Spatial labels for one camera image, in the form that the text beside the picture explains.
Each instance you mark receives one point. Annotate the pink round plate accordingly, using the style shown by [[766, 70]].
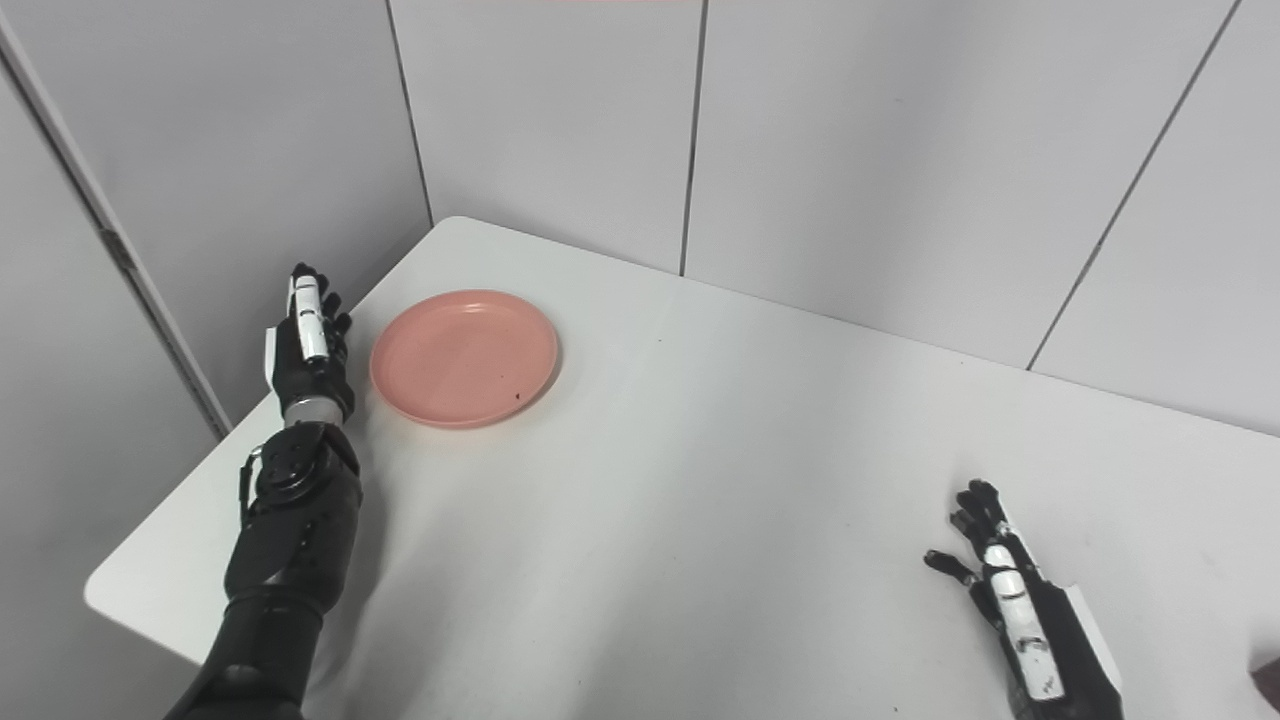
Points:
[[465, 360]]

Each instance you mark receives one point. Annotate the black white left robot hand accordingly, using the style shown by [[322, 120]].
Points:
[[305, 375]]

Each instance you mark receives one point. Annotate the chocolate cake slice with fruit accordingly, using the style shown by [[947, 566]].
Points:
[[1270, 680]]

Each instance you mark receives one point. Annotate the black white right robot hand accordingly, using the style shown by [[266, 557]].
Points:
[[1065, 650]]

